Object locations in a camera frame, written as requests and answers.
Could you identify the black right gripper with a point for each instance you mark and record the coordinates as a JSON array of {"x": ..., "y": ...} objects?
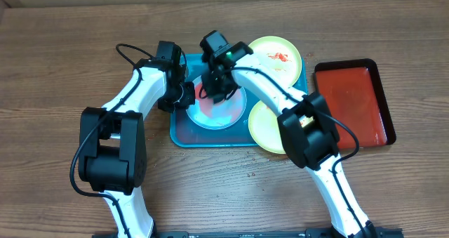
[{"x": 215, "y": 92}]

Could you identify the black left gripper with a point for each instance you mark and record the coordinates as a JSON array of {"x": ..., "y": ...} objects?
[{"x": 189, "y": 99}]

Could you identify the light blue plate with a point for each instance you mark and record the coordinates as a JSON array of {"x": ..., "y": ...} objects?
[{"x": 206, "y": 114}]

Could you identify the yellow-green plate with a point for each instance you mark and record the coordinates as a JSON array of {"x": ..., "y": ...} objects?
[
  {"x": 264, "y": 128},
  {"x": 280, "y": 56}
]

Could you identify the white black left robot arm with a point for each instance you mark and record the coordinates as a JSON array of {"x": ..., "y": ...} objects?
[{"x": 111, "y": 160}]

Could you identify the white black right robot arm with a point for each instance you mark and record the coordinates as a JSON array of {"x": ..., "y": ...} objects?
[{"x": 308, "y": 131}]

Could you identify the teal plastic tray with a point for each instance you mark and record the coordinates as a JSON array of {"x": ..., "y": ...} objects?
[{"x": 185, "y": 133}]

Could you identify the black tray red inside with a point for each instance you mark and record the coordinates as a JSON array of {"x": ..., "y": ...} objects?
[{"x": 355, "y": 96}]

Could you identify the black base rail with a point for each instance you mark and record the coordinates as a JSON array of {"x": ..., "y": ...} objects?
[{"x": 308, "y": 233}]

